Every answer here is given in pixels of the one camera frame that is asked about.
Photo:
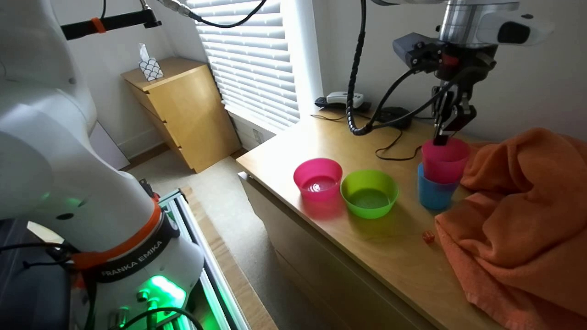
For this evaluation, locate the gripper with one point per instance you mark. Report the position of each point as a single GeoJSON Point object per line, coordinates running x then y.
{"type": "Point", "coordinates": [467, 64]}

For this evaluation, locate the pink plastic cup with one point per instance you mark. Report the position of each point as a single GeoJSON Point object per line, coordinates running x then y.
{"type": "Point", "coordinates": [445, 160]}

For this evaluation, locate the blue plastic cup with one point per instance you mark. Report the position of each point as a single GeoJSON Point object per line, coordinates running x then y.
{"type": "Point", "coordinates": [433, 195]}

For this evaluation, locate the green plastic bowl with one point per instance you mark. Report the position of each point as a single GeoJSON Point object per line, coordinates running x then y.
{"type": "Point", "coordinates": [369, 195]}

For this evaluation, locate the pink plastic bowl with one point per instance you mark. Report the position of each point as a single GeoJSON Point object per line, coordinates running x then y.
{"type": "Point", "coordinates": [318, 181]}

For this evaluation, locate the small black device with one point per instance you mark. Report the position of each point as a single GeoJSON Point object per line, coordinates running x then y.
{"type": "Point", "coordinates": [393, 116]}

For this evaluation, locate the small red die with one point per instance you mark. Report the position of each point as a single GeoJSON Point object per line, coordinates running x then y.
{"type": "Point", "coordinates": [428, 236]}

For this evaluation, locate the orange towel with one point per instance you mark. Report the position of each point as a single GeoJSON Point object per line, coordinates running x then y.
{"type": "Point", "coordinates": [518, 229]}

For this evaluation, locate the wooden drawer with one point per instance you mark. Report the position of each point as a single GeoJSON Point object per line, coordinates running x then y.
{"type": "Point", "coordinates": [302, 293]}
{"type": "Point", "coordinates": [312, 256]}

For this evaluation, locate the window with white blinds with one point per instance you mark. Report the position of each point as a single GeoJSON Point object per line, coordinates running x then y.
{"type": "Point", "coordinates": [252, 64]}

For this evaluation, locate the wooden dresser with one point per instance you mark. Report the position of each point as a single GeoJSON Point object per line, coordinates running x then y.
{"type": "Point", "coordinates": [192, 119]}

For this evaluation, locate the patterned tissue box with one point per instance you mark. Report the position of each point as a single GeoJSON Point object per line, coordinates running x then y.
{"type": "Point", "coordinates": [150, 68]}

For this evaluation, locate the white board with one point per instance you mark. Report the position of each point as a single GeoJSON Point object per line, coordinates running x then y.
{"type": "Point", "coordinates": [107, 149]}

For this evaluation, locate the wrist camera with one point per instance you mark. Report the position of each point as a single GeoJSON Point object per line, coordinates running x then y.
{"type": "Point", "coordinates": [408, 48]}

